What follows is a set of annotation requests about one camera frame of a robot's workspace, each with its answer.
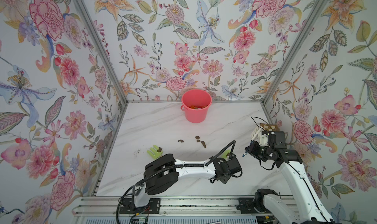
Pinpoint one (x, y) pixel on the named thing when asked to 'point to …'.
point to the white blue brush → (253, 137)
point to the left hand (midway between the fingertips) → (225, 174)
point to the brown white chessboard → (269, 127)
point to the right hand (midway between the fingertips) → (246, 146)
